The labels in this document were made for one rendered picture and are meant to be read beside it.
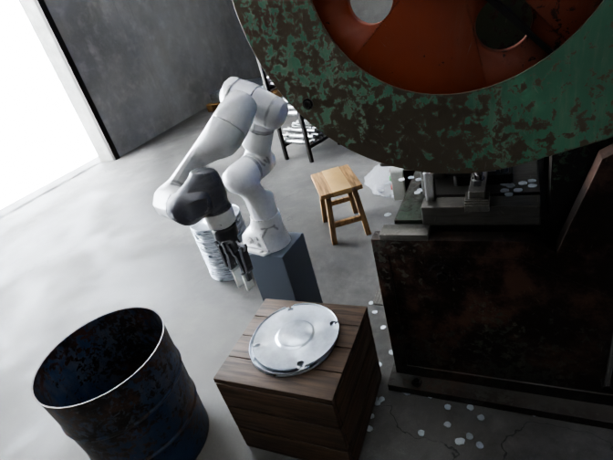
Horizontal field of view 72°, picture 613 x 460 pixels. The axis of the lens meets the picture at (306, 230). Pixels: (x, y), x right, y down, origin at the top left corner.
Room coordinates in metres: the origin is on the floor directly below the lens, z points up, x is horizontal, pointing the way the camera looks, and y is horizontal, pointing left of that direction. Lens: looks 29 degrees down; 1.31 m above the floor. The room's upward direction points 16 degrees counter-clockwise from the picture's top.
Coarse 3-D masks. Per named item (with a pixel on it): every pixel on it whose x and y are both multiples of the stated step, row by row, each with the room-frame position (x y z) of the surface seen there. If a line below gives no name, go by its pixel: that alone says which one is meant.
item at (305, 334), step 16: (304, 304) 1.18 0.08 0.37; (272, 320) 1.14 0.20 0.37; (288, 320) 1.12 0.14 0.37; (304, 320) 1.09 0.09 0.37; (320, 320) 1.07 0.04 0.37; (336, 320) 1.05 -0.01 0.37; (256, 336) 1.08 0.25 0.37; (272, 336) 1.06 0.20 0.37; (288, 336) 1.03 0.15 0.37; (304, 336) 1.02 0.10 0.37; (320, 336) 1.00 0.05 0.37; (336, 336) 0.98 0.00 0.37; (256, 352) 1.01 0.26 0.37; (272, 352) 0.99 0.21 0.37; (288, 352) 0.97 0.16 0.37; (304, 352) 0.95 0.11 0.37; (320, 352) 0.93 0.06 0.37; (272, 368) 0.92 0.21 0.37; (288, 368) 0.91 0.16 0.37
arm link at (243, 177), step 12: (228, 168) 1.45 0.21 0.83; (240, 168) 1.43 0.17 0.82; (252, 168) 1.45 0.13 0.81; (228, 180) 1.41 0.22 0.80; (240, 180) 1.40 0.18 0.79; (252, 180) 1.43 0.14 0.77; (240, 192) 1.41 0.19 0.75; (252, 192) 1.43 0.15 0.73; (264, 192) 1.46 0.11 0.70; (252, 204) 1.46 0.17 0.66; (264, 204) 1.46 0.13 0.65; (252, 216) 1.49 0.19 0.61; (264, 216) 1.46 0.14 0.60
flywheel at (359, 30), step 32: (320, 0) 0.94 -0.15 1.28; (416, 0) 0.85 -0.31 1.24; (448, 0) 0.82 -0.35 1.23; (480, 0) 0.79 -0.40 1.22; (544, 0) 0.74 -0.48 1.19; (576, 0) 0.72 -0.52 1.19; (352, 32) 0.91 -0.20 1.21; (384, 32) 0.88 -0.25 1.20; (416, 32) 0.85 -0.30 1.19; (448, 32) 0.82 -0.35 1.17; (544, 32) 0.74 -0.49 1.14; (384, 64) 0.88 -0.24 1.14; (416, 64) 0.85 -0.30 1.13; (448, 64) 0.82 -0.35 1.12; (480, 64) 0.79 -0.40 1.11; (512, 64) 0.77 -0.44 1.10
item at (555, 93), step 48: (240, 0) 0.94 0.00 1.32; (288, 0) 0.89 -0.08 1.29; (288, 48) 0.90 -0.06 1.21; (336, 48) 0.86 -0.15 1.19; (576, 48) 0.66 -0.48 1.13; (288, 96) 0.92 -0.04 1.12; (336, 96) 0.86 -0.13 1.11; (384, 96) 0.81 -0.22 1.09; (432, 96) 0.77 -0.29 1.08; (480, 96) 0.73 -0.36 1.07; (528, 96) 0.69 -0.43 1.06; (576, 96) 0.65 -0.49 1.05; (384, 144) 0.82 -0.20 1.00; (432, 144) 0.77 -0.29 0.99; (480, 144) 0.73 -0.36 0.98; (528, 144) 0.69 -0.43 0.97; (576, 144) 0.65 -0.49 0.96
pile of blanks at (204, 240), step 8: (240, 216) 2.16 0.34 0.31; (240, 224) 2.12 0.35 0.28; (192, 232) 2.11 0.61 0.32; (200, 232) 2.05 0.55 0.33; (208, 232) 2.04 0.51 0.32; (240, 232) 2.08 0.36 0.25; (200, 240) 2.08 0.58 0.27; (208, 240) 2.03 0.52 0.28; (240, 240) 2.07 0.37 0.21; (200, 248) 2.10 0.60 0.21; (208, 248) 2.04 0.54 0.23; (216, 248) 2.02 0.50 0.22; (208, 256) 2.06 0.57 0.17; (216, 256) 2.03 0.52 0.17; (208, 264) 2.08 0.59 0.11; (216, 264) 2.05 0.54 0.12; (216, 272) 2.05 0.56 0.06; (224, 272) 2.04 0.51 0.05; (224, 280) 2.03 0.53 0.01
